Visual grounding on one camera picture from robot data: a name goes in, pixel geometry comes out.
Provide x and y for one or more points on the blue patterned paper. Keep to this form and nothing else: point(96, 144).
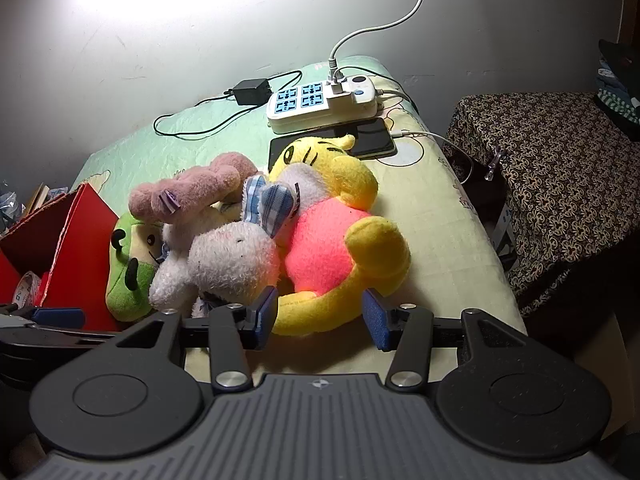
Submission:
point(59, 192)

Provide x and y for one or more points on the blue white carton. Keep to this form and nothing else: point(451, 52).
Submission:
point(506, 240)

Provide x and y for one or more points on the plain white plush toy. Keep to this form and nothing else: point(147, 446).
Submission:
point(170, 275)

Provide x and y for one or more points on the green bear print quilt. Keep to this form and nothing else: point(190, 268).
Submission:
point(450, 240)

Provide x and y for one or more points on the clear plastic bag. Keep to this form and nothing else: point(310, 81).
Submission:
point(10, 212)

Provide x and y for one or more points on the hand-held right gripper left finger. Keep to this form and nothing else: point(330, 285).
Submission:
point(265, 317)

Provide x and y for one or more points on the stack of folded clothes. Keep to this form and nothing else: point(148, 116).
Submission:
point(617, 100)

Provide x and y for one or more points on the black power adapter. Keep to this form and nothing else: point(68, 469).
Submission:
point(251, 92)

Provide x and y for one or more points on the black flat device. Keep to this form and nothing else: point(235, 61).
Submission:
point(277, 152)

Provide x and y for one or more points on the metal clip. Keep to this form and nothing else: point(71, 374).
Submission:
point(494, 164)

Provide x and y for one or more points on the yellow tiger plush toy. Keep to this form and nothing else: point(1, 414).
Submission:
point(325, 255)

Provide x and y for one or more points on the white power strip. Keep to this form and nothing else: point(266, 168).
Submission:
point(320, 110)

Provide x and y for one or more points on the white rabbit plush checked ears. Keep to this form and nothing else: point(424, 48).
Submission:
point(230, 260)

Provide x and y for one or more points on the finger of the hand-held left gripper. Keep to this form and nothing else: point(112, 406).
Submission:
point(57, 317)

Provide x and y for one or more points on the black smartphone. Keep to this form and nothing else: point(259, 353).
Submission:
point(372, 137)

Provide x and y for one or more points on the printed tape roll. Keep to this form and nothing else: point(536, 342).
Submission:
point(25, 290)

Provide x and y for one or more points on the red cardboard box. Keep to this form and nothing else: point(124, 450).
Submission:
point(80, 260)

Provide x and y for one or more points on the brown floral cloth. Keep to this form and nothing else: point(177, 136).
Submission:
point(560, 185)

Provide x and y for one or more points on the pink bear plush toy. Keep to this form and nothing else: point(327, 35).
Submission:
point(190, 192)

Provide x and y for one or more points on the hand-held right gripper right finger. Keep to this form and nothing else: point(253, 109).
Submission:
point(377, 325)

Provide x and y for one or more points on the green smiling plush toy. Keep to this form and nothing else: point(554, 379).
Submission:
point(125, 295)

